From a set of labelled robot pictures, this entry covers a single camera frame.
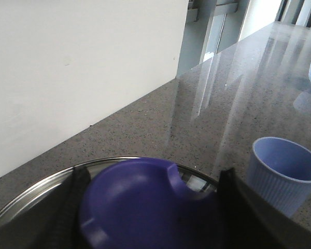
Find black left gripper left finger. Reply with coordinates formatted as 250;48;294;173
0;168;91;248

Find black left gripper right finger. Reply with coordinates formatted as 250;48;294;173
217;168;311;248

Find grey window frame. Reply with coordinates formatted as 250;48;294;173
176;1;250;76

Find light blue ribbed cup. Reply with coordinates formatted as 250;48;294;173
246;137;311;217

